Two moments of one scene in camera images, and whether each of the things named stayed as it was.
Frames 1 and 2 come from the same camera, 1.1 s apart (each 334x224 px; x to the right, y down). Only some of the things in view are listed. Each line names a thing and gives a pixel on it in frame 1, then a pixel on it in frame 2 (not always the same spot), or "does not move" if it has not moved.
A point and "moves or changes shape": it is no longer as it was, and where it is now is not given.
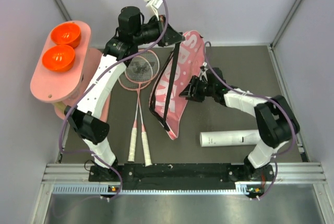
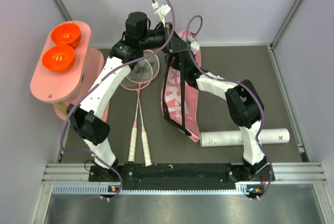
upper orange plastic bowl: (66, 33) does not move
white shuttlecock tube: (230, 138) does not move
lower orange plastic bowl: (58, 58) does not move
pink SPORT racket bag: (166, 103) moves or changes shape
